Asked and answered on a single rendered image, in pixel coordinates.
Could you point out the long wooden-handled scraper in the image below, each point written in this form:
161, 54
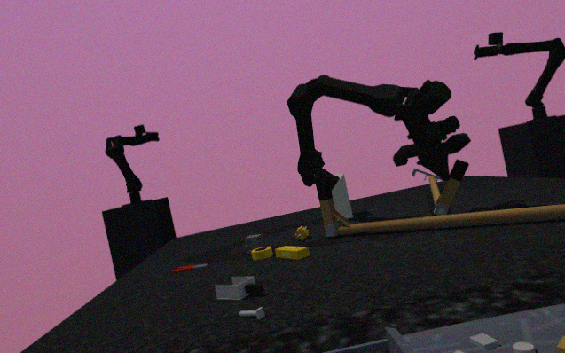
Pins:
333, 230

